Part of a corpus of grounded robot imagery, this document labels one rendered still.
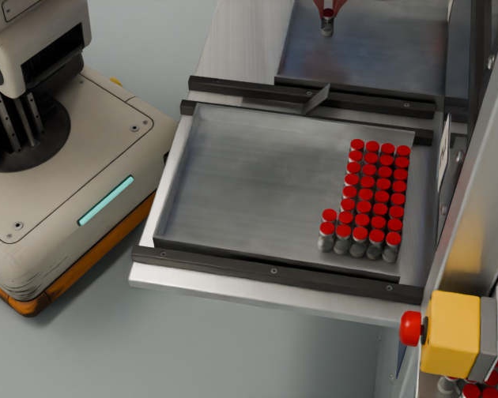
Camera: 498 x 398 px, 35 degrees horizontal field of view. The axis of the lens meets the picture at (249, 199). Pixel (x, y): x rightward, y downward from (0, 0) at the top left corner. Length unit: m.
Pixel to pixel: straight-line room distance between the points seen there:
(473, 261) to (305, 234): 0.30
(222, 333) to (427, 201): 0.98
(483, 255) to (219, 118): 0.53
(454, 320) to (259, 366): 1.14
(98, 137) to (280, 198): 1.00
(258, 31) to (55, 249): 0.82
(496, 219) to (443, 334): 0.14
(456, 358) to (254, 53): 0.68
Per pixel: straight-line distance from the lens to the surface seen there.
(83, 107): 2.16
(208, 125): 1.25
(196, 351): 2.01
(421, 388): 1.02
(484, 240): 0.87
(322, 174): 1.18
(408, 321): 0.91
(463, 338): 0.89
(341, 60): 1.36
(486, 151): 0.75
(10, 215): 1.98
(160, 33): 2.77
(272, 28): 1.41
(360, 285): 1.06
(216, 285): 1.08
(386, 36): 1.41
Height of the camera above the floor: 1.80
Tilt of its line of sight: 53 degrees down
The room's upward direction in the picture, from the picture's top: 2 degrees counter-clockwise
